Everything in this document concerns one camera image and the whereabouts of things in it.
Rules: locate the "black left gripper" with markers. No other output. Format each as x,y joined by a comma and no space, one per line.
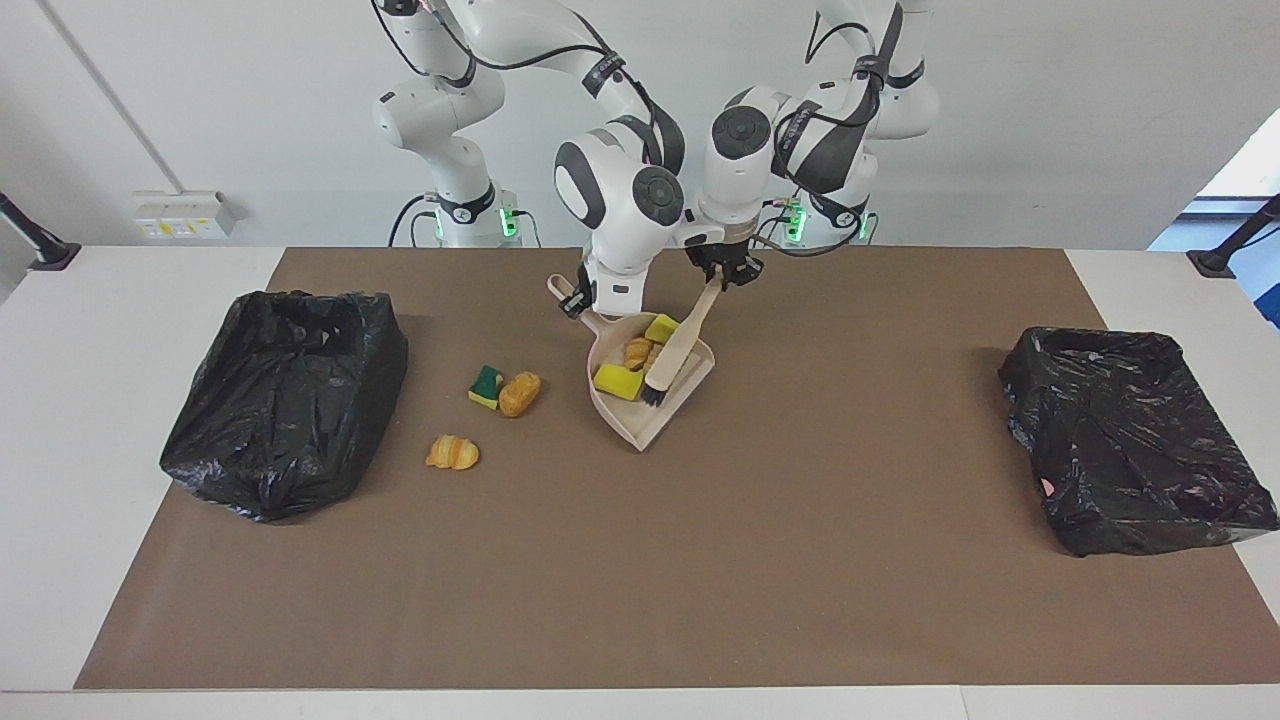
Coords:
725,256

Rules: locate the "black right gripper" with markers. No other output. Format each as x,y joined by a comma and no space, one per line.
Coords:
580,295

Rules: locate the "orange striped croissant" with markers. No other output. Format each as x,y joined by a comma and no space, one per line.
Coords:
637,354
452,453

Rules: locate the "beige hand brush black bristles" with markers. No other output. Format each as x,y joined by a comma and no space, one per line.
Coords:
680,345

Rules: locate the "yellow notched sponge piece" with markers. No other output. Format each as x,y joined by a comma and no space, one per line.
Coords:
618,382

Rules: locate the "beige plastic dustpan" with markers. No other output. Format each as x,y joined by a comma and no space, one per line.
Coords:
640,425

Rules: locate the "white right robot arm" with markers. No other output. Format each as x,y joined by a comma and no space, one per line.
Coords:
620,200

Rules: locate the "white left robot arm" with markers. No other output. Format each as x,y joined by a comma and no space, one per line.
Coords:
740,160

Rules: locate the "black bag-lined bin pink spot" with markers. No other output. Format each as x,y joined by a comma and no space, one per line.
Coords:
1130,440

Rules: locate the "brown oval bread roll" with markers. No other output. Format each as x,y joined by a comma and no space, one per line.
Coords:
519,394

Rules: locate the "green and yellow sponge piece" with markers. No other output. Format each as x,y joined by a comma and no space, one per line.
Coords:
487,385

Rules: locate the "brown table mat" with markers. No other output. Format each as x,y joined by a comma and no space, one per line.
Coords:
800,620

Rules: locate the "white wall socket box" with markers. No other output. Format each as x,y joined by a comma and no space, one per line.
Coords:
185,215

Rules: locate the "white wall conduit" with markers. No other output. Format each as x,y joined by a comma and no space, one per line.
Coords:
115,100

